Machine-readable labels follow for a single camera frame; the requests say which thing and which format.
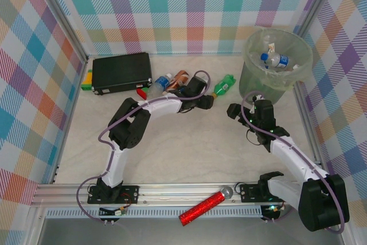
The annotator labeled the aluminium side rail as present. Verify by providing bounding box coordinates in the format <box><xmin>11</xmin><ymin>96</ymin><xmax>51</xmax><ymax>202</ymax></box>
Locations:
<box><xmin>50</xmin><ymin>55</ymin><xmax>88</xmax><ymax>184</ymax></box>
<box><xmin>294</xmin><ymin>83</ymin><xmax>329</xmax><ymax>184</ymax></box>

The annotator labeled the white slotted cable duct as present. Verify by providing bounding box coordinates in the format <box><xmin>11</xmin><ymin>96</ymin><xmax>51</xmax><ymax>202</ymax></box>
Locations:
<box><xmin>45</xmin><ymin>206</ymin><xmax>264</xmax><ymax>219</ymax></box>

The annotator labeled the aluminium wall base strip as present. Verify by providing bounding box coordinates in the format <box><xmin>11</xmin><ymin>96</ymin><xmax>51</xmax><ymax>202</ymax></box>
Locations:
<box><xmin>87</xmin><ymin>52</ymin><xmax>244</xmax><ymax>56</ymax></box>

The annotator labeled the water bottle blue label white cap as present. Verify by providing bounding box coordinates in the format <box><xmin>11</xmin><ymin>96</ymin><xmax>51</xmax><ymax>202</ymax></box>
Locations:
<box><xmin>154</xmin><ymin>73</ymin><xmax>175</xmax><ymax>98</ymax></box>

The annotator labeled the grey metal panel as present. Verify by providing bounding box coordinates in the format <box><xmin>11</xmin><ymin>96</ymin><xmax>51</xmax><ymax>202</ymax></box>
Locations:
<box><xmin>27</xmin><ymin>216</ymin><xmax>345</xmax><ymax>245</ymax></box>

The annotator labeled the aluminium frame post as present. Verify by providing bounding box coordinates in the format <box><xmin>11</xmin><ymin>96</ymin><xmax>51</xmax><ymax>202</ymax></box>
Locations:
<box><xmin>30</xmin><ymin>0</ymin><xmax>89</xmax><ymax>64</ymax></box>
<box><xmin>292</xmin><ymin>0</ymin><xmax>333</xmax><ymax>36</ymax></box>

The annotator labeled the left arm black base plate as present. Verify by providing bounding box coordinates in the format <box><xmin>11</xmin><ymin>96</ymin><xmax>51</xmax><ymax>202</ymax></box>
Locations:
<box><xmin>87</xmin><ymin>184</ymin><xmax>140</xmax><ymax>205</ymax></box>

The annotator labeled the green plastic bottle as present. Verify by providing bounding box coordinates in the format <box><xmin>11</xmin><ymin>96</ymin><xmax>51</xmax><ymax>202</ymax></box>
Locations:
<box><xmin>211</xmin><ymin>74</ymin><xmax>237</xmax><ymax>99</ymax></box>

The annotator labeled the wide aluminium extrusion rail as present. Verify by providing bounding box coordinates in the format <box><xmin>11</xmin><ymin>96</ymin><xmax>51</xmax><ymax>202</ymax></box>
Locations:
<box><xmin>31</xmin><ymin>181</ymin><xmax>348</xmax><ymax>208</ymax></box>

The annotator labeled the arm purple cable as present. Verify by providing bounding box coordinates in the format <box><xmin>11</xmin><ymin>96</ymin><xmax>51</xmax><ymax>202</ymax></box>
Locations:
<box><xmin>76</xmin><ymin>69</ymin><xmax>212</xmax><ymax>223</ymax></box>
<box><xmin>240</xmin><ymin>91</ymin><xmax>345</xmax><ymax>234</ymax></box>

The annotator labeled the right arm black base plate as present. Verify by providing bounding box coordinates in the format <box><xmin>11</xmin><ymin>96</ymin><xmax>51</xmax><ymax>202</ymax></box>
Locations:
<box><xmin>239</xmin><ymin>183</ymin><xmax>292</xmax><ymax>203</ymax></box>

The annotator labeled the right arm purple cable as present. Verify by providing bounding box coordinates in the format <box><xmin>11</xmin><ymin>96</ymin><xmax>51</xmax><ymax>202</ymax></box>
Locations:
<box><xmin>240</xmin><ymin>91</ymin><xmax>345</xmax><ymax>234</ymax></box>

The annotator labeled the red glitter toy microphone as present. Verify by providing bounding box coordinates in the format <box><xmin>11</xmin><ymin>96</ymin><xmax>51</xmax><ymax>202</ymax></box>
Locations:
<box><xmin>178</xmin><ymin>186</ymin><xmax>233</xmax><ymax>227</ymax></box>

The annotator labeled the black hard case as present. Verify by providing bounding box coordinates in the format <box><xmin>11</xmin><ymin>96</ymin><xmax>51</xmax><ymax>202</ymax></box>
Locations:
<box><xmin>91</xmin><ymin>52</ymin><xmax>153</xmax><ymax>96</ymax></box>

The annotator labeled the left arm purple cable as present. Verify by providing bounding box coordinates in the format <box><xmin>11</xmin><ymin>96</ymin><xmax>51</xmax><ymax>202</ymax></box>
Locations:
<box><xmin>76</xmin><ymin>69</ymin><xmax>212</xmax><ymax>223</ymax></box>

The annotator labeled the green translucent trash bin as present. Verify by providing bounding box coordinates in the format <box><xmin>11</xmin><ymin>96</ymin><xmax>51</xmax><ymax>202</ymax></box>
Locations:
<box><xmin>239</xmin><ymin>28</ymin><xmax>314</xmax><ymax>105</ymax></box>

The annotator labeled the shiny copper brown bottle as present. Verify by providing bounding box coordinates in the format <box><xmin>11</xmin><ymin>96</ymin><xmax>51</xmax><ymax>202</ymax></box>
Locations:
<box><xmin>167</xmin><ymin>69</ymin><xmax>190</xmax><ymax>95</ymax></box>

